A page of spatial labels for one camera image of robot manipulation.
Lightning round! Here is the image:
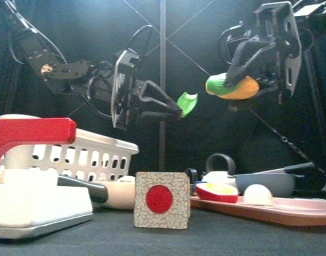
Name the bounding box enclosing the white round cup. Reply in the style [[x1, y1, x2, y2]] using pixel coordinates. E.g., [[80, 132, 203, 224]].
[[95, 175, 139, 211]]

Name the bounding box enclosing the white toy egg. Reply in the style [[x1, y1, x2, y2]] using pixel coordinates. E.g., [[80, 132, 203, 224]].
[[242, 183, 275, 206]]

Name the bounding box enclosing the vertical metal frame pole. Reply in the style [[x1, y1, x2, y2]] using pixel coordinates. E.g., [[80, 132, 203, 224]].
[[158, 0, 168, 173]]

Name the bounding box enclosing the green corn husk piece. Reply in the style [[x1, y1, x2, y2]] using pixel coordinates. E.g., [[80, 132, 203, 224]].
[[175, 92, 199, 119]]

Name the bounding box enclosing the pink flat tray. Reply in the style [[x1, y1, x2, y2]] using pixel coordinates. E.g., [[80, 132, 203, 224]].
[[188, 195, 326, 228]]

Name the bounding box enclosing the gray toy pan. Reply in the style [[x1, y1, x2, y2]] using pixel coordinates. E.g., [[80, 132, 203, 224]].
[[233, 161, 317, 198]]

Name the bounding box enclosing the white kettle black handle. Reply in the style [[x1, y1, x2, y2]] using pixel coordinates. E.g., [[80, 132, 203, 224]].
[[199, 152, 239, 188]]

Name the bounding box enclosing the yellow toy corn green husk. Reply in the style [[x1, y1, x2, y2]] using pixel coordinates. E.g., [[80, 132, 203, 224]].
[[204, 72, 262, 101]]

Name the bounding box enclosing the black cylindrical handle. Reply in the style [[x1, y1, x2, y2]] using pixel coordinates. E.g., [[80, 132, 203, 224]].
[[56, 174, 110, 204]]

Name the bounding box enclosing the diagonal black frame rod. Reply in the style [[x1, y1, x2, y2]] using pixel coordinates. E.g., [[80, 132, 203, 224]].
[[247, 107, 326, 183]]

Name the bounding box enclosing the patterned card red dot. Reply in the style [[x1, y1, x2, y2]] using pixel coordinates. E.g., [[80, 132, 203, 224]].
[[132, 171, 192, 231]]

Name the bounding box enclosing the red toy apple half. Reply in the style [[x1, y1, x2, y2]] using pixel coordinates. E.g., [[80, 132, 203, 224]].
[[194, 181, 241, 204]]

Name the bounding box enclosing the white plastic slotted basket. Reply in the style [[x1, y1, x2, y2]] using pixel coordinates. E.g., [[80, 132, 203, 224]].
[[0, 114, 140, 183]]

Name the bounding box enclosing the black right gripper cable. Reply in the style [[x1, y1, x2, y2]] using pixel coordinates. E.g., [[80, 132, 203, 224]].
[[216, 21, 262, 66]]

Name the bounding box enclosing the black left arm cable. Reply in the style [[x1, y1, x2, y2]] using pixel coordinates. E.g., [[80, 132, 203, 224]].
[[1, 0, 70, 65]]

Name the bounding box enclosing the red toy lever handle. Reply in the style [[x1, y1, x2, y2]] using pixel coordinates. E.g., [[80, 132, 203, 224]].
[[0, 116, 79, 175]]

